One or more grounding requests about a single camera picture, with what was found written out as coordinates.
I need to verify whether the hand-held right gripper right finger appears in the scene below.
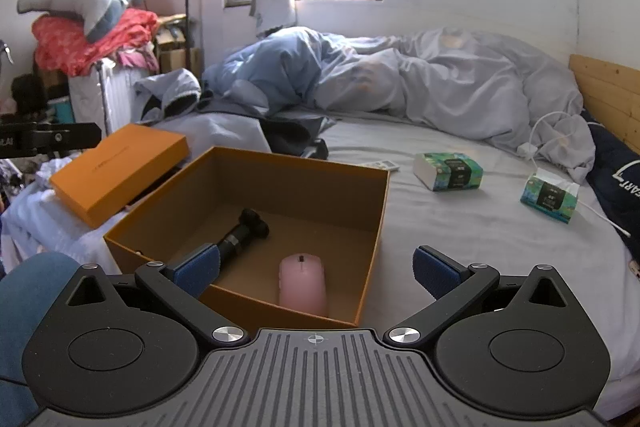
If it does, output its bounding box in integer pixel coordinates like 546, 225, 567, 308
384, 246, 573, 349

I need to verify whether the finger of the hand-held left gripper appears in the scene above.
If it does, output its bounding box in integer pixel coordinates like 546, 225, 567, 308
22, 122, 102, 156

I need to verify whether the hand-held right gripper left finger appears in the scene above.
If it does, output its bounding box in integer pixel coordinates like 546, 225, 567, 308
60, 244, 250, 349

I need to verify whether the orange cardboard box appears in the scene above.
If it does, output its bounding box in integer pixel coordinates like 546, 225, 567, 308
103, 146, 391, 327

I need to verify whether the black bag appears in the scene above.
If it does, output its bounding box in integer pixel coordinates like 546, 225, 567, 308
11, 74, 51, 114

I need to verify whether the bed with grey sheet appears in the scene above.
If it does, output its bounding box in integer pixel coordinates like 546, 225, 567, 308
105, 112, 640, 383

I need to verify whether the black cylindrical tool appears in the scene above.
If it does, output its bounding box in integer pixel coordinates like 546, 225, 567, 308
215, 208, 271, 269

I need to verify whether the orange box lid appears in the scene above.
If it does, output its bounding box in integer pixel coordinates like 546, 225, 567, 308
49, 123, 191, 229

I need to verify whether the white ribbed suitcase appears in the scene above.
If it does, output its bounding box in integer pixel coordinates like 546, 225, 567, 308
67, 62, 151, 140

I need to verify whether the white cloth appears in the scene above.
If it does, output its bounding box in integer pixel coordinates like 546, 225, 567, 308
0, 157, 121, 278

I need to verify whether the red blanket pile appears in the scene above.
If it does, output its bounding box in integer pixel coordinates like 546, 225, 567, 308
32, 8, 160, 78

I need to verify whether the green tissue pack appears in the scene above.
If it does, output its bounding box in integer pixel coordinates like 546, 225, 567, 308
412, 152, 484, 192
520, 172, 581, 225

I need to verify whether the pink computer mouse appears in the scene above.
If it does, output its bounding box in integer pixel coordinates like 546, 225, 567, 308
278, 253, 329, 315

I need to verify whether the grey hooded jacket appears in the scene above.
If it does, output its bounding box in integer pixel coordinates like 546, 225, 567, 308
132, 68, 202, 124

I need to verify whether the brown cardboard box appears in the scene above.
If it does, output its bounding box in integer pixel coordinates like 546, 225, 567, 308
157, 48, 201, 76

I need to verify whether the person's leg in blue jeans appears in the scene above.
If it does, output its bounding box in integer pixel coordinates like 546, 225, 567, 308
0, 252, 83, 388

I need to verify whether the dark cloth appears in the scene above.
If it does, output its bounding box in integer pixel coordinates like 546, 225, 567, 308
197, 99, 337, 158

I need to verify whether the black clothes rack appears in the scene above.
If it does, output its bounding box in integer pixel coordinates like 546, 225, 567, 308
117, 0, 203, 82

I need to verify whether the blue-grey duvet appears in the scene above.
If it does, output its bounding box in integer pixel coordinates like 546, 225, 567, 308
200, 27, 597, 182

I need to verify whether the navy printed pillow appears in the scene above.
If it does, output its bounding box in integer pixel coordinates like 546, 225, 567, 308
582, 109, 640, 258

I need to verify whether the wooden headboard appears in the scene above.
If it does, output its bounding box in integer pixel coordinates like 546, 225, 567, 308
569, 53, 640, 148

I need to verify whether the white charger with cable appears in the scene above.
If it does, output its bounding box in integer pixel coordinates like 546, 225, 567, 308
517, 111, 633, 238

